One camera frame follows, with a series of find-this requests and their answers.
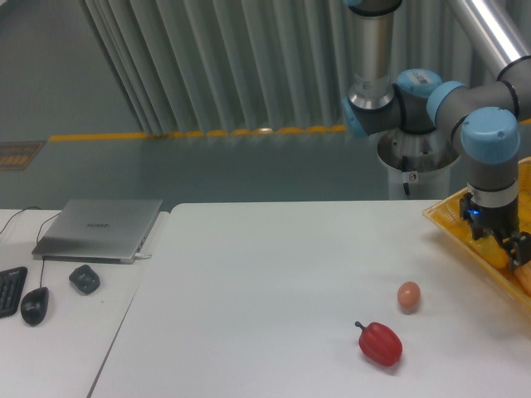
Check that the grey pleated curtain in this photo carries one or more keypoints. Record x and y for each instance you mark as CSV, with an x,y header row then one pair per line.
x,y
231,66

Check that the small black device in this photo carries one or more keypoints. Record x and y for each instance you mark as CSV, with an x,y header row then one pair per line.
x,y
85,279

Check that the red bell pepper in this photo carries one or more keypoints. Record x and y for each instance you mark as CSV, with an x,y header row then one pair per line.
x,y
380,344

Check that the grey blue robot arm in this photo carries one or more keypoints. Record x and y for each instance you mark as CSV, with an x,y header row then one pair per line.
x,y
480,123

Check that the yellow plastic basket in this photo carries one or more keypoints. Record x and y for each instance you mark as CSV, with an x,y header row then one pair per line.
x,y
445,215

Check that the bread roll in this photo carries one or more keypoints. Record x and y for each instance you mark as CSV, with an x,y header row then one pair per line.
x,y
523,275

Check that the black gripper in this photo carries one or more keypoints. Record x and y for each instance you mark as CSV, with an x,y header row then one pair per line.
x,y
496,213

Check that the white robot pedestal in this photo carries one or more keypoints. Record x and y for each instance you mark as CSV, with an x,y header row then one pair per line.
x,y
418,166

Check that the black keyboard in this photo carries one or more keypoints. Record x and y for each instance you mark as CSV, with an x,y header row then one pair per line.
x,y
11,286

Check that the silver closed laptop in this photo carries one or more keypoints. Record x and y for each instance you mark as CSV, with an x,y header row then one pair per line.
x,y
99,230

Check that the yellow bell pepper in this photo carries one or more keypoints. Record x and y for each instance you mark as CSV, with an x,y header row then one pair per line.
x,y
489,250

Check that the brown egg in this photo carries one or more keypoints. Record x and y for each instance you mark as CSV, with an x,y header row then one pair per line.
x,y
409,297

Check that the black computer mouse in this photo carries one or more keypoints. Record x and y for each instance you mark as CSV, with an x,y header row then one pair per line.
x,y
34,306

